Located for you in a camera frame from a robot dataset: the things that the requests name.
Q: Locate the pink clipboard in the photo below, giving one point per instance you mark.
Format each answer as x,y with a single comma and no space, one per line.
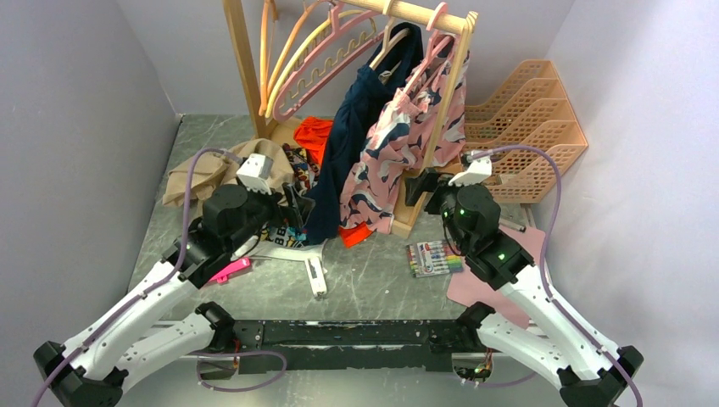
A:
490,260

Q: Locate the wooden clothes rack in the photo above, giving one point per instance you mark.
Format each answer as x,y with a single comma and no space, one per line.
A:
282,130

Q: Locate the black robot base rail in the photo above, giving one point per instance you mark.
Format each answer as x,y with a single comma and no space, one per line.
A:
432,345

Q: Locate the pink plastic clip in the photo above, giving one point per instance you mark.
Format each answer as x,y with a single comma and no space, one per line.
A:
229,271

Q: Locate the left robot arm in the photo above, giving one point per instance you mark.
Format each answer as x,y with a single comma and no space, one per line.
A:
99,365

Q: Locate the peach plastic file organizer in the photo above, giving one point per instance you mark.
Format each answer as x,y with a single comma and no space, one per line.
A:
530,108

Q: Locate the marker pen set box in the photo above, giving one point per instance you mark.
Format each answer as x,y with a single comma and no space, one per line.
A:
433,258

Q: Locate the pink hanger holding shorts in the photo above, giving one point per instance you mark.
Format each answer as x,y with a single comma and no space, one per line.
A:
435,44

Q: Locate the pink plastic hanger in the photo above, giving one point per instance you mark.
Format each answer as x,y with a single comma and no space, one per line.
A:
326,62

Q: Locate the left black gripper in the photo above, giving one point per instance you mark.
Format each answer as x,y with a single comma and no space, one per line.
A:
296,213

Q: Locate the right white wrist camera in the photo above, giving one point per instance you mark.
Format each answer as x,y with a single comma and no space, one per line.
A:
477,172

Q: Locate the colourful patterned shorts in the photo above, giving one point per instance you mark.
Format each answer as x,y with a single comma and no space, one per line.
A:
306,171

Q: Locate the white plastic clip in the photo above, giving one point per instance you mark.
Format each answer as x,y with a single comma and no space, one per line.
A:
316,275

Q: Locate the navy blue shorts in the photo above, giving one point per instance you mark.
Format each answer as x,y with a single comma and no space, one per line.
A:
359,111

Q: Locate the yellow hanger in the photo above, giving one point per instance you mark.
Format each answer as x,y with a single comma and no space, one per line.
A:
303,56

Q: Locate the orange garment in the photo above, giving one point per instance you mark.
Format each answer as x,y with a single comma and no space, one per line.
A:
312,135

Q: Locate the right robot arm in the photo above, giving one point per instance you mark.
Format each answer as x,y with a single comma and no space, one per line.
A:
583,365

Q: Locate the beige shorts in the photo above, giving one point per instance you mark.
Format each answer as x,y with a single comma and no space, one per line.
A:
214,170

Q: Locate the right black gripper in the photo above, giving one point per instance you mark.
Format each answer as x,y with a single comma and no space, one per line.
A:
429,180

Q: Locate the pink shark print shorts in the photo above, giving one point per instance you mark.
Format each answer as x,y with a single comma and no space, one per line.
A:
397,142

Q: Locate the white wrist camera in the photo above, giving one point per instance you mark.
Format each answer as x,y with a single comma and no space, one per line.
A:
254,173
477,172

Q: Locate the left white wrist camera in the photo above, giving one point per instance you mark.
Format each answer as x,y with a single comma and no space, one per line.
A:
254,173

